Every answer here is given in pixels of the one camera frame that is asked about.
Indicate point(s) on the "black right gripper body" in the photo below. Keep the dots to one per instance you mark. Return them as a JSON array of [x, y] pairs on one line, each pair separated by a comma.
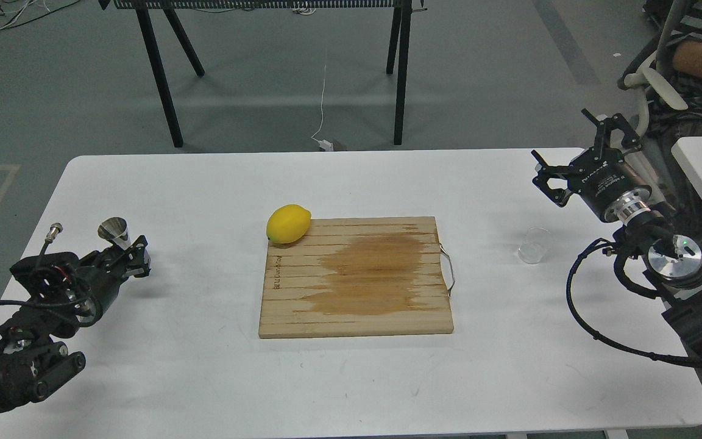
[[611, 188]]

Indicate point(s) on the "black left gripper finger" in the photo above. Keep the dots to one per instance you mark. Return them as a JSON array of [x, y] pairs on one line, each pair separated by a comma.
[[111, 257], [136, 266]]

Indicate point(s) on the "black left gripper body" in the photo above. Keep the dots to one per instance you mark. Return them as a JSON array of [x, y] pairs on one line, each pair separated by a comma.
[[80, 290]]

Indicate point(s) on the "steel double jigger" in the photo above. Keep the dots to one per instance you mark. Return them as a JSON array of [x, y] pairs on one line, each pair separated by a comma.
[[115, 230]]

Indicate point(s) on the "small clear glass cup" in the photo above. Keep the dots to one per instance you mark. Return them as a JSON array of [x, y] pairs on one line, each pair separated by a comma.
[[535, 246]]

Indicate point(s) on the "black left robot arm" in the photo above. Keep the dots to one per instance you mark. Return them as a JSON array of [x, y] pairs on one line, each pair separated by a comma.
[[34, 359]]

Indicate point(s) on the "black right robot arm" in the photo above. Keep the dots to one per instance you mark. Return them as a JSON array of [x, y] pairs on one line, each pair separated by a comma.
[[655, 255]]

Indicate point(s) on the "white office chair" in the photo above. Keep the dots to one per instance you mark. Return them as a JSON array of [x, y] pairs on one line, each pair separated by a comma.
[[650, 69]]

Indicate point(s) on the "yellow lemon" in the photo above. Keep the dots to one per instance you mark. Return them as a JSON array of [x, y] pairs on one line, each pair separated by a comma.
[[288, 224]]

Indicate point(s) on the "wooden cutting board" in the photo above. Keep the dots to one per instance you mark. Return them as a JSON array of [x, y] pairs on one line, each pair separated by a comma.
[[357, 277]]

